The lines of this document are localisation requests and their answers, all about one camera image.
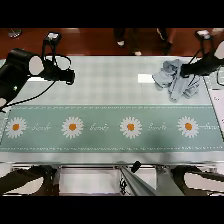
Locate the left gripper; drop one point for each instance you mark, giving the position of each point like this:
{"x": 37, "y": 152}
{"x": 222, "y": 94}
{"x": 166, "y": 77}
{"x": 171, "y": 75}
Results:
{"x": 62, "y": 74}

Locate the light blue shirt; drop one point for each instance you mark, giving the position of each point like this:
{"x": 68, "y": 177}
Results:
{"x": 174, "y": 80}

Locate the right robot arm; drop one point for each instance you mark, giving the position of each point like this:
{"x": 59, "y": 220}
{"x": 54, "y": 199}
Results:
{"x": 204, "y": 66}

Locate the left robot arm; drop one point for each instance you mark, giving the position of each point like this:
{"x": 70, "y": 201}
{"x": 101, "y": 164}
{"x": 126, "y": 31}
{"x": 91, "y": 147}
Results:
{"x": 16, "y": 71}

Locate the person's legs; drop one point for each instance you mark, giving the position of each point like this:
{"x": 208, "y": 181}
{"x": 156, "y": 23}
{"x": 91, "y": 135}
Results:
{"x": 128, "y": 39}
{"x": 166, "y": 39}

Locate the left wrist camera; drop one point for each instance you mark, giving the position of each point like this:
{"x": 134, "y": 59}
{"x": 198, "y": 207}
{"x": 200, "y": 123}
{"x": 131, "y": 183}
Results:
{"x": 51, "y": 37}

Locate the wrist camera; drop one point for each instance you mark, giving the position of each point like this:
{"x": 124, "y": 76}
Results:
{"x": 204, "y": 34}
{"x": 51, "y": 37}

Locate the silver frame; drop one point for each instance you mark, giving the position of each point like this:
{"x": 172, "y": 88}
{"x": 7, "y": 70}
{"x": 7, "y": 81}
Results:
{"x": 133, "y": 180}

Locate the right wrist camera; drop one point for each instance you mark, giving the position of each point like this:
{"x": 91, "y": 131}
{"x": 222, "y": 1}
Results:
{"x": 204, "y": 34}

